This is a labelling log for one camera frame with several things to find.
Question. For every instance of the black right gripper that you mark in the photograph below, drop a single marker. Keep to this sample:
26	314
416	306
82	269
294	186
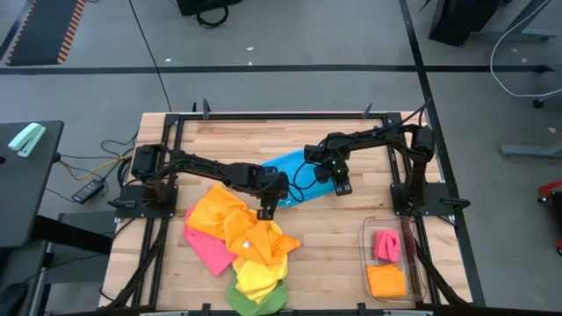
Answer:
331	164

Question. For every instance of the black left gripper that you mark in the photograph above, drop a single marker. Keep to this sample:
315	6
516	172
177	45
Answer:
268	182

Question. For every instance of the orange microfiber towel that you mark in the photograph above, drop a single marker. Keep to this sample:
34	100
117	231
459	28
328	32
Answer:
386	283
259	241
211	210

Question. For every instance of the blue microfiber towel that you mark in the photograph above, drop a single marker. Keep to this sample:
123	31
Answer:
285	164

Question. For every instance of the pink microfiber towel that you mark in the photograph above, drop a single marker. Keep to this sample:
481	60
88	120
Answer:
386	246
208	254

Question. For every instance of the clear plastic bin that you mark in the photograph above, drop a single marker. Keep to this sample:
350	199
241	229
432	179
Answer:
410	263

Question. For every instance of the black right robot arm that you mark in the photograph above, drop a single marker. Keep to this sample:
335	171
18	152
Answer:
377	136

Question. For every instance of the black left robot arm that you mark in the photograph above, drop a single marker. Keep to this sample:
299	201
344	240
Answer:
197	162

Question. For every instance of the yellow microfiber towel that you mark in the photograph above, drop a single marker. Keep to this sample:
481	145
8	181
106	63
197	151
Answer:
259	281

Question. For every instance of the green microfiber towel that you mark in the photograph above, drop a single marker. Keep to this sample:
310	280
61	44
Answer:
272	303

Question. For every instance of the grey desk foot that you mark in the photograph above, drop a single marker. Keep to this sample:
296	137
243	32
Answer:
531	150

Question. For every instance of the black desk foot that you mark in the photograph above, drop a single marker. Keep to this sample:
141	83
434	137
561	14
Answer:
74	234

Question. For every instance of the black cabinet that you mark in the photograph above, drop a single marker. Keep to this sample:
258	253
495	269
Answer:
461	19

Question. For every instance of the red cart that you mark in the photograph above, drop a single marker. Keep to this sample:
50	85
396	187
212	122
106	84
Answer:
551	188

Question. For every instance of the black caster wheel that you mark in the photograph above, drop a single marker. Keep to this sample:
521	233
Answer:
538	104

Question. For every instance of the black equipment base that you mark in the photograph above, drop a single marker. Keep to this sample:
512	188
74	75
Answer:
206	5

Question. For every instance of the black side desk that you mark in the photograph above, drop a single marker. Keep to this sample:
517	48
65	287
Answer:
26	197

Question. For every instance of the mint green stapler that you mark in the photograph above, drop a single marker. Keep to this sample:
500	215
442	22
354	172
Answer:
26	139

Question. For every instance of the black orange-striped floor mat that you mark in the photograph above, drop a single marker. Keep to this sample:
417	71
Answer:
44	30

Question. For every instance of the grey desk frame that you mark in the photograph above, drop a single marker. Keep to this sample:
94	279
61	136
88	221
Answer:
518	34

